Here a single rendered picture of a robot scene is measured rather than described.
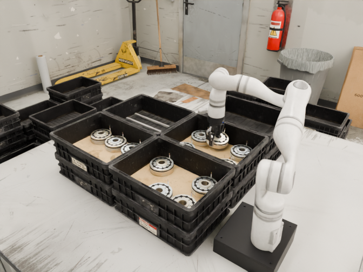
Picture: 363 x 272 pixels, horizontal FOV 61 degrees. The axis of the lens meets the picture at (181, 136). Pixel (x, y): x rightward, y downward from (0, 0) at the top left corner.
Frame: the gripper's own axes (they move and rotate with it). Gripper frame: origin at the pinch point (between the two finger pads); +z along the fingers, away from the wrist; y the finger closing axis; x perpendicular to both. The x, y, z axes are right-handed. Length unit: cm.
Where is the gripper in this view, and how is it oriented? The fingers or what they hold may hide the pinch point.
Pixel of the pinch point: (214, 141)
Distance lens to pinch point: 144.8
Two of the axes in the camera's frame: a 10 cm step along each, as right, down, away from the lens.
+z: -0.1, 8.5, 5.3
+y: 6.2, -4.1, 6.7
